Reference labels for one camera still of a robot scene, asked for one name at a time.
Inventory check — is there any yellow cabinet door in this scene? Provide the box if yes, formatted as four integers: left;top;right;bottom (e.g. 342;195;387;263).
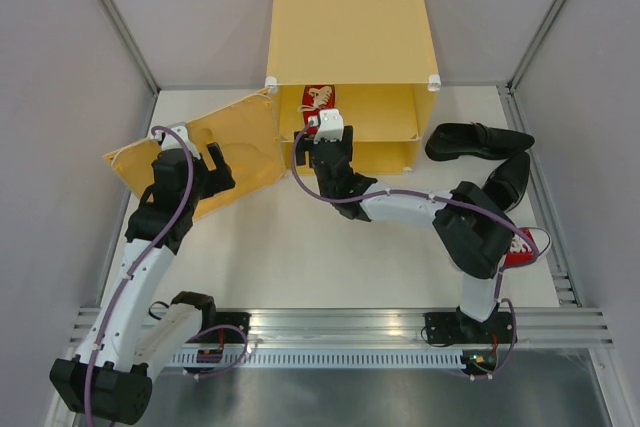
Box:
102;86;291;223

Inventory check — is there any red canvas sneaker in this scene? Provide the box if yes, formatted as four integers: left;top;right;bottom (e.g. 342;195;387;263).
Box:
297;85;336;135
502;227;552;269

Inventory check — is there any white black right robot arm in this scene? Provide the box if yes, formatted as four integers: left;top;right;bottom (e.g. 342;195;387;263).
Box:
291;126;516;345

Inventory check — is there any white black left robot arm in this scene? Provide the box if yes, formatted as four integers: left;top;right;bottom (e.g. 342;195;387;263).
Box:
49;143;235;425

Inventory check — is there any yellow plastic shoe cabinet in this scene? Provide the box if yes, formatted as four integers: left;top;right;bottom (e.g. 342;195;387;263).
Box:
265;0;442;174

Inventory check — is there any black patent loafer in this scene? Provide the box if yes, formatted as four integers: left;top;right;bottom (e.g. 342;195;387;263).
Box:
425;123;535;162
482;152;531;212

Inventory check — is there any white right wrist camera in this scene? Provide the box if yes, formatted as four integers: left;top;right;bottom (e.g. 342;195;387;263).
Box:
309;109;345;144

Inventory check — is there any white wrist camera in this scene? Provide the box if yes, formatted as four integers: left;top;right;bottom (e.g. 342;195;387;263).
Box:
150;122;201;159
309;109;345;144

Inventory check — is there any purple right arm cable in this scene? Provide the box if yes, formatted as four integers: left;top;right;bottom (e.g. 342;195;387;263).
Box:
291;116;544;383

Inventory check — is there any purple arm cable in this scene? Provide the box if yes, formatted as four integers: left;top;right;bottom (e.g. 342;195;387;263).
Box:
82;125;196;426
291;116;544;383

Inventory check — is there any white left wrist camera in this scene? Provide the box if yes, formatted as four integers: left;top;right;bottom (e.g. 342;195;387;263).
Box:
150;122;201;159

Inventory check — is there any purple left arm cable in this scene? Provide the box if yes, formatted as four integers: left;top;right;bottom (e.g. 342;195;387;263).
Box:
82;125;196;426

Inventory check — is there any aluminium corner frame post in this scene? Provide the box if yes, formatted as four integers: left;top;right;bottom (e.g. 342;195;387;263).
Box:
97;0;160;96

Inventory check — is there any right aluminium corner post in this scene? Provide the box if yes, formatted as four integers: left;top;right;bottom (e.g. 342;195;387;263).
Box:
504;0;601;93

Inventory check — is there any white slotted cable duct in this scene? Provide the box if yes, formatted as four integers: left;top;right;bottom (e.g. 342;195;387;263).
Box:
167;347;466;370

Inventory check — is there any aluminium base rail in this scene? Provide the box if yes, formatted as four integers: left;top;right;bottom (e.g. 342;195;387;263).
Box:
64;306;616;348

